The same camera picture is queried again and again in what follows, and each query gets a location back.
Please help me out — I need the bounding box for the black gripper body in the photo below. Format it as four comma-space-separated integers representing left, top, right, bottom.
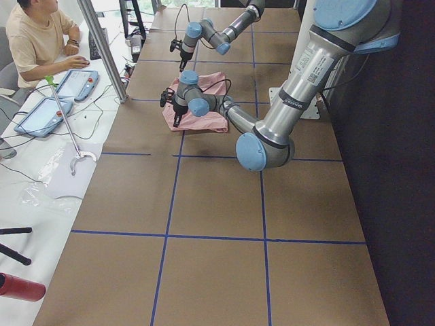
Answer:
160, 88, 187, 117
169, 39, 194, 62

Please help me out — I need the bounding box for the pink Snoopy t-shirt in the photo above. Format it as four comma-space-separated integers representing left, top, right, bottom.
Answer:
162, 70, 228, 133

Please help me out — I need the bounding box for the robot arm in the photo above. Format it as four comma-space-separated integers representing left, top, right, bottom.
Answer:
170, 0, 266, 72
160, 1, 402, 171

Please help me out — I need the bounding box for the black keyboard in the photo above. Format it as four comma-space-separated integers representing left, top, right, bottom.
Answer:
88, 28, 109, 60

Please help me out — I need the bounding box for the upper blue teach pendant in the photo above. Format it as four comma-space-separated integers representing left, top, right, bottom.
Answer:
56, 69, 99, 102

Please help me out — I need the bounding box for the blue teach pendant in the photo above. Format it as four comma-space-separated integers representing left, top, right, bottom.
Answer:
56, 69, 99, 102
14, 97, 63, 137

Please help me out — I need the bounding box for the grabber reach tool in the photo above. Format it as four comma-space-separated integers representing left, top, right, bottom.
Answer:
44, 75, 97, 176

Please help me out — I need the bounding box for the lower blue teach pendant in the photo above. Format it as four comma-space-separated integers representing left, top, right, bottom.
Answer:
14, 97, 63, 137

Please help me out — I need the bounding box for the seated person beige shirt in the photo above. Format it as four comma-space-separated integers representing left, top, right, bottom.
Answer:
5, 0, 90, 88

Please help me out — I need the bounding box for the black tripod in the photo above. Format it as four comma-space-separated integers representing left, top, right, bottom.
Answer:
1, 227, 33, 266

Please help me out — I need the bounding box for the red cylinder bottle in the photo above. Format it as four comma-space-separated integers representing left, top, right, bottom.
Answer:
1, 273, 46, 302

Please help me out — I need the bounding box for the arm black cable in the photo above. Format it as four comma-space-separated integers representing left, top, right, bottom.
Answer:
173, 3, 211, 45
200, 78, 235, 118

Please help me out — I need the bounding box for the aluminium frame post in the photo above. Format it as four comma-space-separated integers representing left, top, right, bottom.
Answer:
77, 0, 128, 103

